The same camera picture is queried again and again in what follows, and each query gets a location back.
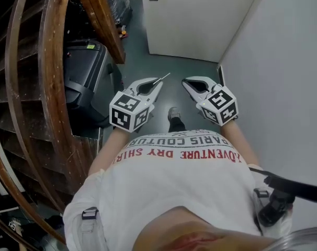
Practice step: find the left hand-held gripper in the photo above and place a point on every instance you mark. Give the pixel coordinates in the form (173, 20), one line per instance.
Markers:
(127, 114)

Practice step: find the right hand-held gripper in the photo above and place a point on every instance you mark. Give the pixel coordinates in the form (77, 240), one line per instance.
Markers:
(221, 106)

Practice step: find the silver metal key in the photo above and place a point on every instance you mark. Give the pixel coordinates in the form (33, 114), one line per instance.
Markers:
(162, 78)

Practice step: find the person's left forearm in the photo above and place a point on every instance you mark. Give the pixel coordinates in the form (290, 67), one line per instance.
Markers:
(110, 148)

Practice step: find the person's right forearm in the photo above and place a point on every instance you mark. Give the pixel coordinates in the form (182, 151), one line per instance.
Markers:
(239, 140)

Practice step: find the white door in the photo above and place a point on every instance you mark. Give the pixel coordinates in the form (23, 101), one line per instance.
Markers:
(195, 22)

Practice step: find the grey sneaker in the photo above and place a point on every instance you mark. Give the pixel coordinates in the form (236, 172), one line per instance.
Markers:
(174, 113)

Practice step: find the person's leg in black trousers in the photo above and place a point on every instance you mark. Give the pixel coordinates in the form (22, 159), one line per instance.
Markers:
(176, 125)

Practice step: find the small orange bottle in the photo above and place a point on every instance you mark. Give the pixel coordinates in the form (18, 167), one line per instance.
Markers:
(124, 31)

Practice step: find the black hard-shell suitcase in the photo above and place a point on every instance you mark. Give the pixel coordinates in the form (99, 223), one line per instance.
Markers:
(88, 82)

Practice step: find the black plastic-wrapped bundle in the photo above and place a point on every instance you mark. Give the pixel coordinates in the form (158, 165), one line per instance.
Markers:
(122, 4)

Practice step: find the curved wooden handrail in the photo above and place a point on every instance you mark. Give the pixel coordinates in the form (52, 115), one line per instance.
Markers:
(52, 88)

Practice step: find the white printed t-shirt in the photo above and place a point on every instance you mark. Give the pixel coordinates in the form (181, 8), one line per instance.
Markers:
(174, 187)

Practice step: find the dark wooden staircase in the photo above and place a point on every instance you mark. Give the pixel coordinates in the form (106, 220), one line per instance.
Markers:
(22, 101)

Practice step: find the black battery pack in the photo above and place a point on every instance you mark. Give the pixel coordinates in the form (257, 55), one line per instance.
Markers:
(274, 208)

